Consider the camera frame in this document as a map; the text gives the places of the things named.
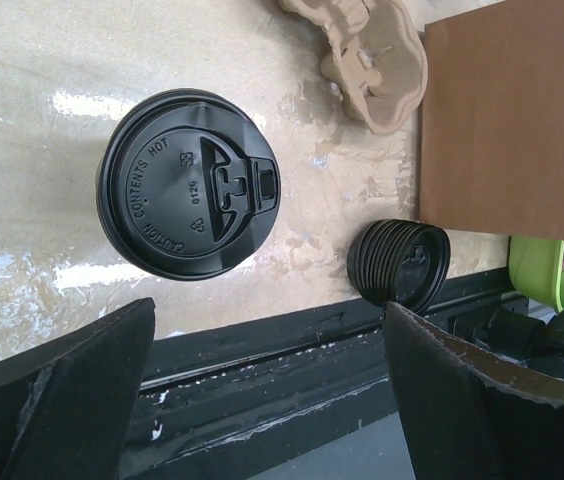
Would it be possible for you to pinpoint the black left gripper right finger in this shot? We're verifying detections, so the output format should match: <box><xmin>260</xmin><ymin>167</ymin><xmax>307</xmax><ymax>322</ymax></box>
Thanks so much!
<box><xmin>382</xmin><ymin>303</ymin><xmax>564</xmax><ymax>479</ymax></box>

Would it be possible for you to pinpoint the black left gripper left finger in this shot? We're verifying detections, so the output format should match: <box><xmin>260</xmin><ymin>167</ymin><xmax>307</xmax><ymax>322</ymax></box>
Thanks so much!
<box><xmin>0</xmin><ymin>298</ymin><xmax>155</xmax><ymax>479</ymax></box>

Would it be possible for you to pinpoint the black cup lid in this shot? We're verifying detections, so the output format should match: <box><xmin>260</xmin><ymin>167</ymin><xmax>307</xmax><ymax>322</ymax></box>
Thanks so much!
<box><xmin>96</xmin><ymin>89</ymin><xmax>281</xmax><ymax>281</ymax></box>

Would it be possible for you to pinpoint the brown paper bag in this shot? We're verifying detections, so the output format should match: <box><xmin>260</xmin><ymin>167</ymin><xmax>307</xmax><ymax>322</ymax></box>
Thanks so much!
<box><xmin>419</xmin><ymin>1</ymin><xmax>564</xmax><ymax>240</ymax></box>

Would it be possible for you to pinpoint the cardboard two-cup carrier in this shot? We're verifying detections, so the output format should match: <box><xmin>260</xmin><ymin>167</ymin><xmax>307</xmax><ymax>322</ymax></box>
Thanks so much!
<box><xmin>279</xmin><ymin>0</ymin><xmax>428</xmax><ymax>135</ymax></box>

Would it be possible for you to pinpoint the stack of black cup lids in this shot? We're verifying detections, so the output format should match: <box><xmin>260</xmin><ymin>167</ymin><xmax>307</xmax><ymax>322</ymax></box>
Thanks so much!
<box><xmin>346</xmin><ymin>219</ymin><xmax>451</xmax><ymax>314</ymax></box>

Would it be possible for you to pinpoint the green plastic basket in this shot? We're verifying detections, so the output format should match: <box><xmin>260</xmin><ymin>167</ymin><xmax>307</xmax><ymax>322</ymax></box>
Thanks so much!
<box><xmin>508</xmin><ymin>236</ymin><xmax>564</xmax><ymax>312</ymax></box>

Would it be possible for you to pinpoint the black table front rail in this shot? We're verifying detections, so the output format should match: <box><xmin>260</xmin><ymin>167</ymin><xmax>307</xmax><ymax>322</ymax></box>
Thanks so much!
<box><xmin>119</xmin><ymin>269</ymin><xmax>527</xmax><ymax>479</ymax></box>

